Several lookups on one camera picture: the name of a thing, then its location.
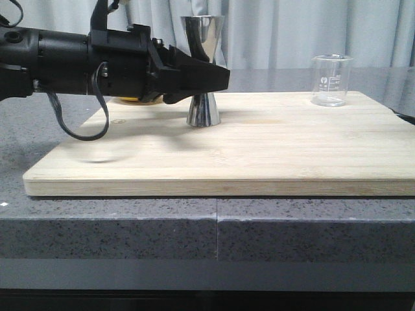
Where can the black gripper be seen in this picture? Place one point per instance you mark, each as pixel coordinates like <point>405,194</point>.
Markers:
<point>129,64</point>

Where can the yellow lemon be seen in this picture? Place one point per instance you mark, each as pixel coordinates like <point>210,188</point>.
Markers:
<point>138,102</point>

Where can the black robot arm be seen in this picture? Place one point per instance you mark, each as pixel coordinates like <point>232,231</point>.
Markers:
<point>44,60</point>

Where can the wooden cutting board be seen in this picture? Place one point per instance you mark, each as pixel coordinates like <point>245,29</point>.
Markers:
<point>267,144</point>

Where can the clear glass beaker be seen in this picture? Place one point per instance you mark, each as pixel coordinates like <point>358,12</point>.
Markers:
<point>331,75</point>

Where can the black board handle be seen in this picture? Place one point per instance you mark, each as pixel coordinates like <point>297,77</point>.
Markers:
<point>404,117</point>

